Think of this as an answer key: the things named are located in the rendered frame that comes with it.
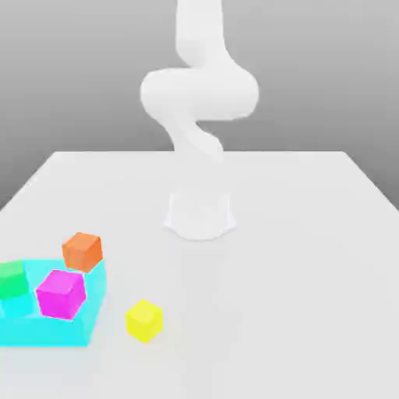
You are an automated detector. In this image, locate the small yellow cube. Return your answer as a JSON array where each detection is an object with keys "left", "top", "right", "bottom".
[{"left": 124, "top": 298, "right": 164, "bottom": 344}]

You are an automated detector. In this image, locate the small green cube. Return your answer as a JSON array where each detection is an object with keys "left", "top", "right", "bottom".
[{"left": 0, "top": 260, "right": 30, "bottom": 301}]

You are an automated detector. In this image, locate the small magenta cube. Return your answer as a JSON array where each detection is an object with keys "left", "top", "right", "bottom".
[{"left": 35, "top": 269, "right": 87, "bottom": 322}]

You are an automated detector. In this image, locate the small orange cube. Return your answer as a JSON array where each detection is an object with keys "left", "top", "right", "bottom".
[{"left": 61, "top": 231, "right": 104, "bottom": 274}]

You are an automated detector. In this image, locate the large cyan box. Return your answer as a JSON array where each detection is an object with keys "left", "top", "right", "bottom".
[{"left": 0, "top": 257, "right": 110, "bottom": 348}]

